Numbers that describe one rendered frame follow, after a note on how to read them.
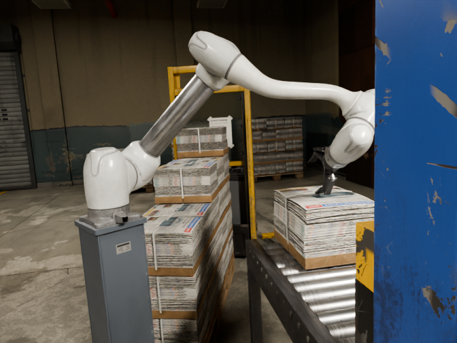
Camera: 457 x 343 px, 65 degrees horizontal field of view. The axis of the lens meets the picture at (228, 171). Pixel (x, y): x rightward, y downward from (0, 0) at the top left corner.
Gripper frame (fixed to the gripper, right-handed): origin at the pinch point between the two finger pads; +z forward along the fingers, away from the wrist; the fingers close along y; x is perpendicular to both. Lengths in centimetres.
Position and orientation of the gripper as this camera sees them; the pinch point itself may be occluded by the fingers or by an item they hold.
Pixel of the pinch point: (315, 175)
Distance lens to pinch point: 154.7
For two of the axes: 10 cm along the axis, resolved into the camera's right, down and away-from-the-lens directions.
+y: 1.3, 9.4, -3.2
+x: 9.8, -0.8, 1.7
